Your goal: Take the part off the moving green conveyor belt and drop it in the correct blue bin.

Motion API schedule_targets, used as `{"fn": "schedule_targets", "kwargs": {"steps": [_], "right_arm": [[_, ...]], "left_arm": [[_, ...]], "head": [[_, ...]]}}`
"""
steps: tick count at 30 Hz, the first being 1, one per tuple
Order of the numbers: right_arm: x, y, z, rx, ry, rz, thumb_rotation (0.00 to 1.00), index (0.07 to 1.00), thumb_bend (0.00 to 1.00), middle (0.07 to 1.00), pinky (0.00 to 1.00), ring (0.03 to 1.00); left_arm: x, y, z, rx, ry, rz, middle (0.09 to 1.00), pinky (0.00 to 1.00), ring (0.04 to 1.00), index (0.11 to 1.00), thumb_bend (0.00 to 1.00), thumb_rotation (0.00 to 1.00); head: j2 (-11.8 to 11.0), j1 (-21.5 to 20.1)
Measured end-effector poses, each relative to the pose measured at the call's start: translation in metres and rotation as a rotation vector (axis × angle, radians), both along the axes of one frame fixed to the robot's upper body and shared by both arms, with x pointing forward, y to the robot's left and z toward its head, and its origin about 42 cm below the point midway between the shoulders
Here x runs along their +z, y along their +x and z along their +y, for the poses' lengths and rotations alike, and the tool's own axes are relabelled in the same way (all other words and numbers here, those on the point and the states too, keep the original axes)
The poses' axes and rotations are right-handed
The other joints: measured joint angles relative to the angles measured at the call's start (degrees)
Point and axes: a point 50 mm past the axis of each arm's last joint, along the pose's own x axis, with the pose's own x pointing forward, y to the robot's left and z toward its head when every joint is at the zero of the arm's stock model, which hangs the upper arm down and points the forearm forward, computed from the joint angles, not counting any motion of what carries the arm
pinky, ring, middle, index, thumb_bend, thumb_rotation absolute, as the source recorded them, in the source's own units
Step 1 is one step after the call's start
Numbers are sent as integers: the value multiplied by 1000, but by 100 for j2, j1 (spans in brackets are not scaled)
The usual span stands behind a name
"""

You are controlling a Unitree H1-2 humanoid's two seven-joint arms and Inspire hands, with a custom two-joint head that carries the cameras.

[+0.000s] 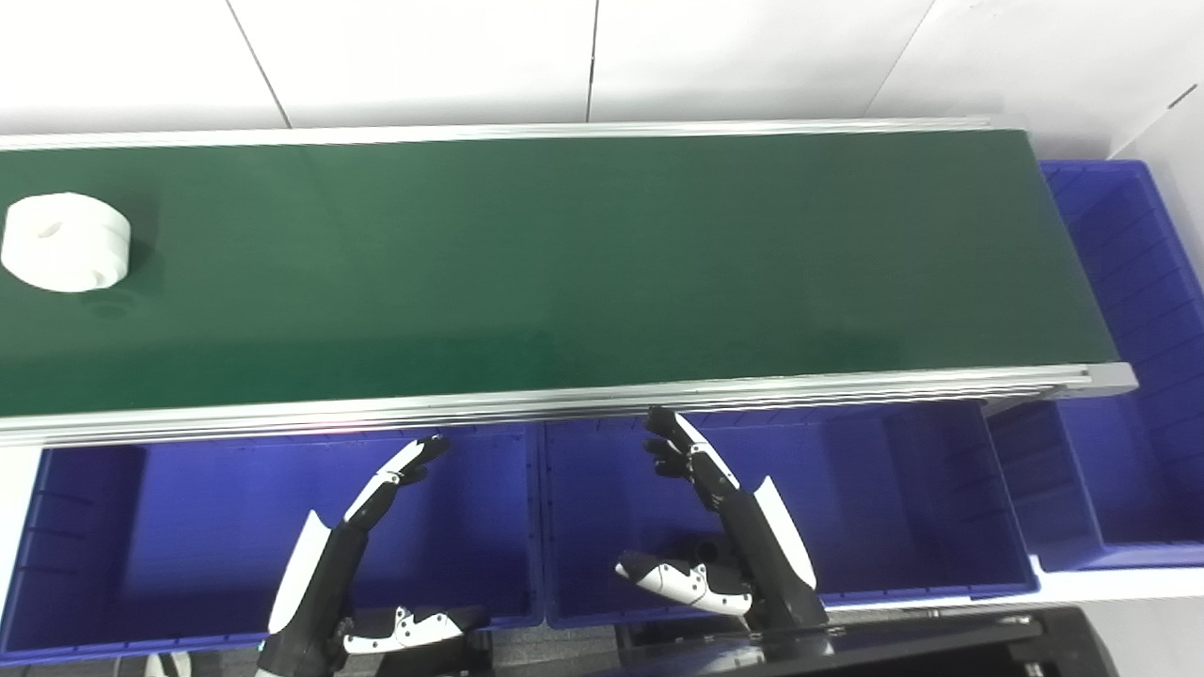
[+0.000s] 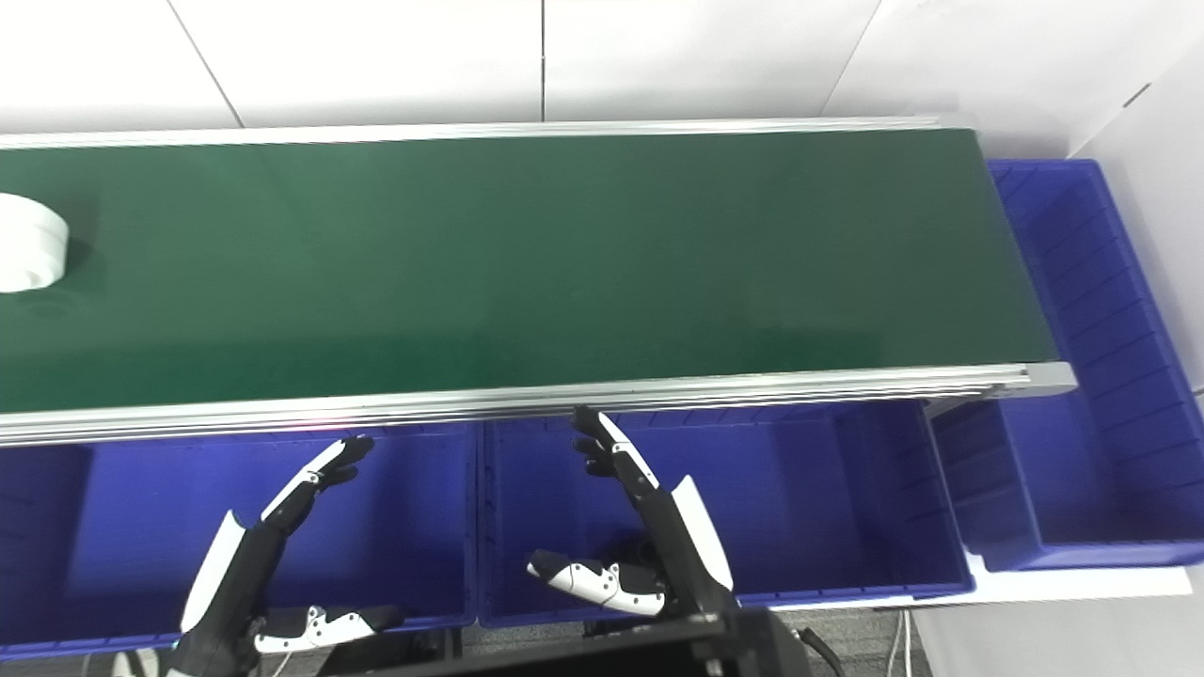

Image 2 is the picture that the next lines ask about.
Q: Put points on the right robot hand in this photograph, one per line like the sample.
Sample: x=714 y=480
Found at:
x=670 y=536

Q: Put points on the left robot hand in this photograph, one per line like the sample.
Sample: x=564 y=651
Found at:
x=246 y=557

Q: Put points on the white round plastic part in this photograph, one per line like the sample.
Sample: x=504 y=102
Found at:
x=26 y=243

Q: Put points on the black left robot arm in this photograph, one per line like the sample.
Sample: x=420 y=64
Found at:
x=212 y=656

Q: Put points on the blue plastic bin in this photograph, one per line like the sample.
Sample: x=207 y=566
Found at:
x=828 y=508
x=1110 y=376
x=122 y=527

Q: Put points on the green conveyor belt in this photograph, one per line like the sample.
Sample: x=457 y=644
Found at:
x=527 y=263
x=564 y=400

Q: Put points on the white base board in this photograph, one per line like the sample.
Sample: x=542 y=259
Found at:
x=1082 y=583

